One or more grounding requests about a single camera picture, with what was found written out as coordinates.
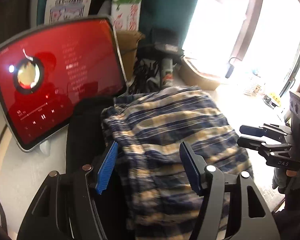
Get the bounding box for blue plaid pants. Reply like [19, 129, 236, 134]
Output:
[101, 87, 253, 239]

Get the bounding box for right hand grey glove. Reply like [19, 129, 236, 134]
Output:
[272, 168, 300, 194]

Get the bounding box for beige lidded food container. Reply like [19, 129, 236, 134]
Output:
[178, 56, 222, 91]

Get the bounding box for grey spray can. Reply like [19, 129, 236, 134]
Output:
[161, 58, 173, 88]

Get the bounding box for red screen tablet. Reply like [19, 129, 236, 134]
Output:
[0, 15, 127, 152]

